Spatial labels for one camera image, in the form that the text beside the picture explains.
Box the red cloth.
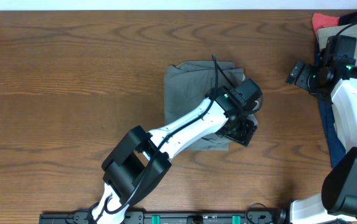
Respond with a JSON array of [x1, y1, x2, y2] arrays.
[[312, 13, 340, 35]]

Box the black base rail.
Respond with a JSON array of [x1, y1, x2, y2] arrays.
[[39, 205, 289, 224]]

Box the grey shorts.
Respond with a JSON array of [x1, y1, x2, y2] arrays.
[[164, 61, 245, 151]]

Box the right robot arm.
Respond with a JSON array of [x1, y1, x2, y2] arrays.
[[287, 60, 357, 223]]

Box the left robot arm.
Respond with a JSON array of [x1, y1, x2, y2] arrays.
[[88, 87, 263, 223]]

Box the navy blue cloth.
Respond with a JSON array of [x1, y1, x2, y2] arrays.
[[315, 42, 346, 168]]

